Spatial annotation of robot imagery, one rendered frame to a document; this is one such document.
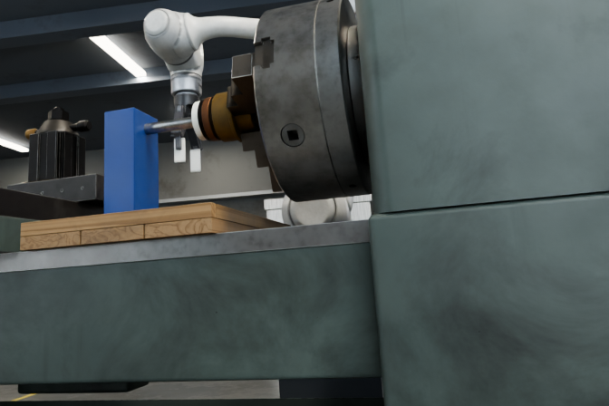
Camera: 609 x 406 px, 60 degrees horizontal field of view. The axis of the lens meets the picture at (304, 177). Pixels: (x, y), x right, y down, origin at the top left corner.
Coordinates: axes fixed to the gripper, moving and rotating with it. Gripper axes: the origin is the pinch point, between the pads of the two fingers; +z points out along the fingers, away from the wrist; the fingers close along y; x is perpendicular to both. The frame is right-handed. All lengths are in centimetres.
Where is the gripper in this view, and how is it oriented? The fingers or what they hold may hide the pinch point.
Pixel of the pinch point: (188, 163)
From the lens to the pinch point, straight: 156.4
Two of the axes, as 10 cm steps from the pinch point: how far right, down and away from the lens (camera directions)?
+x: -9.9, 0.8, 1.0
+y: 1.2, 1.8, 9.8
